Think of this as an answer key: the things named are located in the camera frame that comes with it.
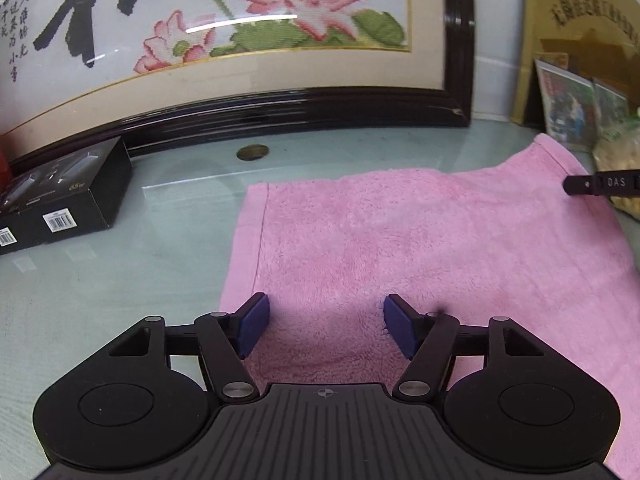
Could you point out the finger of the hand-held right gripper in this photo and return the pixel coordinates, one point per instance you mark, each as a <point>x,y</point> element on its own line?
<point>600,185</point>

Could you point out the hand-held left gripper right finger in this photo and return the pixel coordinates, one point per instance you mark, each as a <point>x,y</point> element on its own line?
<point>398,323</point>

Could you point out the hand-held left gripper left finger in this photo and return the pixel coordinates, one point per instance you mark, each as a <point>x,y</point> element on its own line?
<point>254,321</point>

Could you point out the pink towel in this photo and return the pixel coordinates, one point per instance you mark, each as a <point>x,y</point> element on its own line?
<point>430,255</point>

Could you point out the pale plastic bag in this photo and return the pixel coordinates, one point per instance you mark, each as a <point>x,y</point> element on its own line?
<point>622,160</point>

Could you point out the framed photo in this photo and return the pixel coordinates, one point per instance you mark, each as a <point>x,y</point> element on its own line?
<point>567,105</point>

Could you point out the round brass table fitting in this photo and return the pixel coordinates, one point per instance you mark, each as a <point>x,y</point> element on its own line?
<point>252,152</point>

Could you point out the gold plaque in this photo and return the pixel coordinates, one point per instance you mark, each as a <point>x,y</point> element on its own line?
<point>575,15</point>

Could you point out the black cardboard box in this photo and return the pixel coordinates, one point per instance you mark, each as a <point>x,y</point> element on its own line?
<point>60,200</point>

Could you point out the framed lotus cross-stitch picture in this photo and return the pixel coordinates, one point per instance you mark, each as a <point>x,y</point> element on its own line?
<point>225,35</point>

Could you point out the red object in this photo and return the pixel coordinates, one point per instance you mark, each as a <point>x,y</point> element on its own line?
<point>4,164</point>

